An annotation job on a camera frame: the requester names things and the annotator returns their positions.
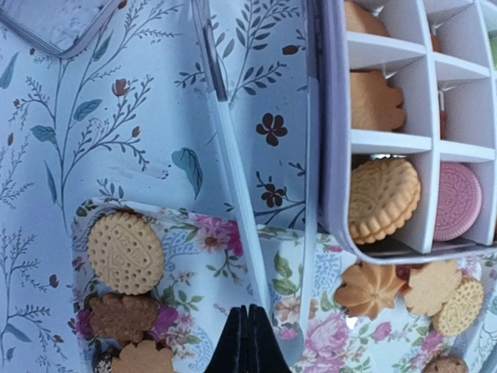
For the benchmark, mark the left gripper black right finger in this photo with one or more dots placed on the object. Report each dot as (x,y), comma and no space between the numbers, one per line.
(264,354)

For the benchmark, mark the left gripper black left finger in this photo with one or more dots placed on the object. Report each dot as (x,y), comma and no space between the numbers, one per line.
(231,352)

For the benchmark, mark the swirl orange cookie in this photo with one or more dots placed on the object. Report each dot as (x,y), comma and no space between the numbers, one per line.
(367,289)

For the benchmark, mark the metal divided cookie tin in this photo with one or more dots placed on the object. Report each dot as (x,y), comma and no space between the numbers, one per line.
(403,86)

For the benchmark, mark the chocolate donut cookie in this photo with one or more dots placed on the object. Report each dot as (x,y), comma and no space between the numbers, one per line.
(103,363)

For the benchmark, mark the round tan cookie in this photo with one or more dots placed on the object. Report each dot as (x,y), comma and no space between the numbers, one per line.
(125,253)

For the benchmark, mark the metal tin lid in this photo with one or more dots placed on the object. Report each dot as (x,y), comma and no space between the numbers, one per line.
(61,29)

